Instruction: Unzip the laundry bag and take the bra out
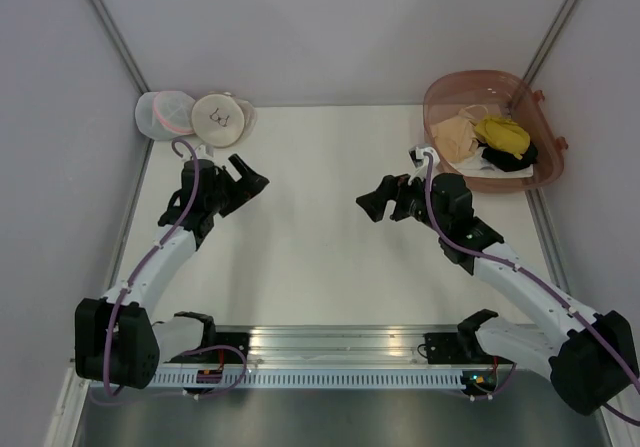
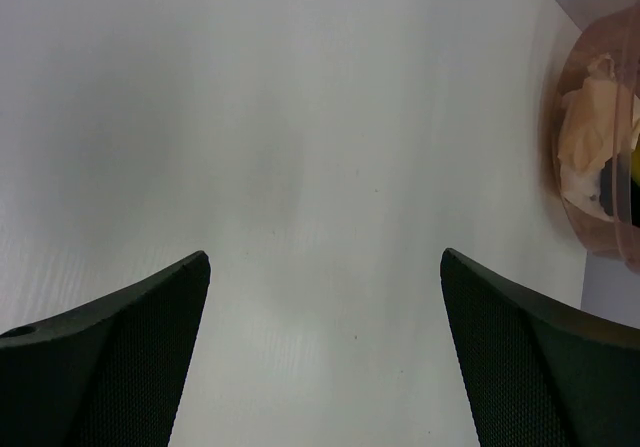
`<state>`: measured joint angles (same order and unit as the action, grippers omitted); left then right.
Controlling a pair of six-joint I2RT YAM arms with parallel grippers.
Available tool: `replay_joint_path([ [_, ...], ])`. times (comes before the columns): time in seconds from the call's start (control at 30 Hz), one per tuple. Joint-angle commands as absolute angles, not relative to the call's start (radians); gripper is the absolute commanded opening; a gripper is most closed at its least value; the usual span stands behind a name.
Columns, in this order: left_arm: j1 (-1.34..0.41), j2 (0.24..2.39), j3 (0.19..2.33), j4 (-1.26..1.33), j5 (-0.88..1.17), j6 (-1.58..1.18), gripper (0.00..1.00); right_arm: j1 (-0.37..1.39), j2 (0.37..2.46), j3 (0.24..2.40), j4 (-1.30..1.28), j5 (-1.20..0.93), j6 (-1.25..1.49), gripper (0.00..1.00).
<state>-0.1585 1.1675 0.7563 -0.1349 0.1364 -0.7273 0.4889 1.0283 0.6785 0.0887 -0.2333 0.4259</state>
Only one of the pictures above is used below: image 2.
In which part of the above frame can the white garment in basket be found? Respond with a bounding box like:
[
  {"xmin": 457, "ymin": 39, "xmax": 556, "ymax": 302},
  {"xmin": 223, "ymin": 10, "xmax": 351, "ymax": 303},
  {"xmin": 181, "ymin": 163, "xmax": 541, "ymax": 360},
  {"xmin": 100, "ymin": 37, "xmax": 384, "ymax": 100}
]
[{"xmin": 560, "ymin": 165, "xmax": 613, "ymax": 222}]

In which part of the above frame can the translucent pink plastic basket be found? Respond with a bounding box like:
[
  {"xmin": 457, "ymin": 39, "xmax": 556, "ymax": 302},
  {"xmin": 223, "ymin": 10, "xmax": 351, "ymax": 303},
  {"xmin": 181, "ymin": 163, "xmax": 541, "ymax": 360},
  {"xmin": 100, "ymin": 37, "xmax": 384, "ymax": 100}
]
[{"xmin": 550, "ymin": 5, "xmax": 639, "ymax": 271}]

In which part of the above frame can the beige bra in basket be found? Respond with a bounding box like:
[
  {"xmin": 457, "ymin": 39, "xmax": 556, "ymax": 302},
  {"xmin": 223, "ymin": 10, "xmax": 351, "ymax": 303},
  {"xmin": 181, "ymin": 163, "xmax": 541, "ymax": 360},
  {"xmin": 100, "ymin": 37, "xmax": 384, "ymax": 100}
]
[{"xmin": 557, "ymin": 54, "xmax": 618, "ymax": 179}]

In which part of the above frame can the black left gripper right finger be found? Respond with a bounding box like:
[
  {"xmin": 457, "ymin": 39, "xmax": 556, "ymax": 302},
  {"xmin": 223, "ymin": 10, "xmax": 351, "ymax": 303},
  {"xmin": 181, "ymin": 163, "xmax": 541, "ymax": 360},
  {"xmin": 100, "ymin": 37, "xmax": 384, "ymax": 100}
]
[{"xmin": 440, "ymin": 248, "xmax": 639, "ymax": 446}]

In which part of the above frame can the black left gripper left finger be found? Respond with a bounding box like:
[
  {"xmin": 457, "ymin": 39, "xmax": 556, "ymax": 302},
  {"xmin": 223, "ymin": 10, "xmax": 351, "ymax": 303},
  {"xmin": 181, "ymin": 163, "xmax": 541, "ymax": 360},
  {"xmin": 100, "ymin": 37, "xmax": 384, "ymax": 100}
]
[{"xmin": 1, "ymin": 251, "xmax": 210, "ymax": 446}]

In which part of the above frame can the black garment in basket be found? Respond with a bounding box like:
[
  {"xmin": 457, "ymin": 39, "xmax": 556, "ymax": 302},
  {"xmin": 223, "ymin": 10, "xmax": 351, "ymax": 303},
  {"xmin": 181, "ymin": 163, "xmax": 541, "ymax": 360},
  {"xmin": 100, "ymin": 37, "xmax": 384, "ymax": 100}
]
[{"xmin": 598, "ymin": 154, "xmax": 640, "ymax": 228}]

